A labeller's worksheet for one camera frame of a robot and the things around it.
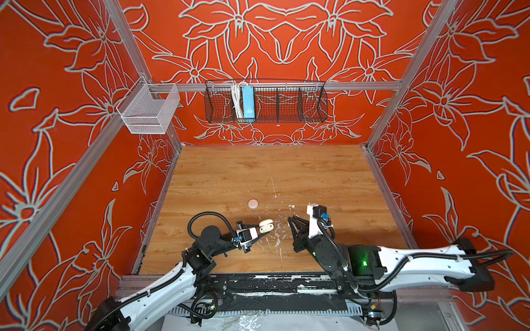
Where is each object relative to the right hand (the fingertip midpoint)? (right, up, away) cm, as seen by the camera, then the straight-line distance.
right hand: (286, 217), depth 64 cm
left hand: (-7, -4, +5) cm, 9 cm away
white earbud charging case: (-7, -3, +3) cm, 8 cm away
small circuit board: (+30, -35, +5) cm, 47 cm away
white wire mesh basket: (-61, +43, +31) cm, 81 cm away
